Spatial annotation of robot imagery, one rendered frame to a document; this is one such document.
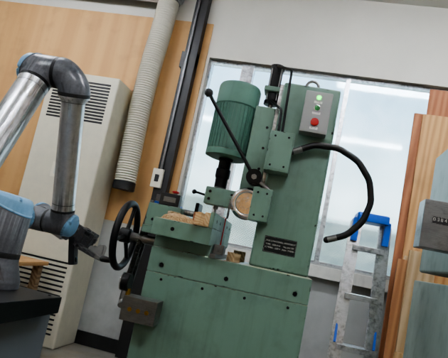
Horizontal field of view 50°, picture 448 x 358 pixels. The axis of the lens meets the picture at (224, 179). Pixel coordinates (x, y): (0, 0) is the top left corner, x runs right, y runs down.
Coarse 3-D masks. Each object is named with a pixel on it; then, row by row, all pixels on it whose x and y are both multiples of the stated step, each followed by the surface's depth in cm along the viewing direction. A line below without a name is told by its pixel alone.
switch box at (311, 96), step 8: (312, 96) 178; (328, 96) 178; (304, 104) 178; (312, 104) 178; (320, 104) 178; (328, 104) 177; (304, 112) 178; (320, 112) 177; (328, 112) 177; (304, 120) 177; (320, 120) 177; (328, 120) 176; (304, 128) 177; (320, 128) 176; (320, 136) 180
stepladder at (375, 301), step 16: (352, 224) 247; (368, 224) 255; (384, 224) 240; (352, 240) 245; (384, 240) 241; (352, 256) 243; (384, 256) 241; (352, 272) 240; (384, 272) 239; (384, 288) 237; (336, 304) 237; (336, 320) 234; (368, 320) 232; (336, 336) 232; (368, 336) 230; (336, 352) 230; (352, 352) 227; (368, 352) 226
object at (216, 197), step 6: (210, 186) 191; (210, 192) 191; (216, 192) 190; (222, 192) 190; (228, 192) 190; (234, 192) 190; (204, 198) 191; (210, 198) 190; (216, 198) 190; (222, 198) 190; (210, 204) 191; (216, 204) 190; (222, 204) 189; (228, 204) 189
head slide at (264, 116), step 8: (256, 112) 190; (264, 112) 190; (272, 112) 190; (256, 120) 190; (264, 120) 189; (272, 120) 189; (256, 128) 189; (264, 128) 189; (256, 136) 189; (264, 136) 188; (248, 144) 189; (256, 144) 188; (264, 144) 188; (248, 152) 188; (256, 152) 188; (264, 152) 187; (248, 160) 188; (256, 160) 187; (264, 160) 187; (256, 168) 187; (240, 184) 186; (248, 184) 186
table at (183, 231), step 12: (144, 228) 188; (156, 228) 166; (168, 228) 165; (180, 228) 165; (192, 228) 164; (204, 228) 164; (192, 240) 164; (204, 240) 163; (216, 240) 180; (228, 240) 221
